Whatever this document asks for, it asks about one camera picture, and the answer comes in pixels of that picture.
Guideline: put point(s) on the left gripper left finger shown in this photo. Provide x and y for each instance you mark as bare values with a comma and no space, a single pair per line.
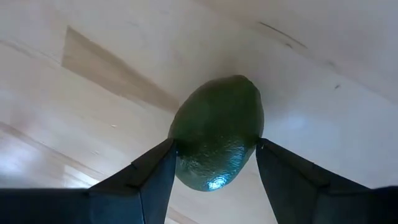
124,196

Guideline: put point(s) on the large green avocado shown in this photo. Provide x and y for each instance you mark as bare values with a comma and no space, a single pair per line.
217,124

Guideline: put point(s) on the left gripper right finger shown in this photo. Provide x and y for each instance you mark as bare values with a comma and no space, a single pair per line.
311,196

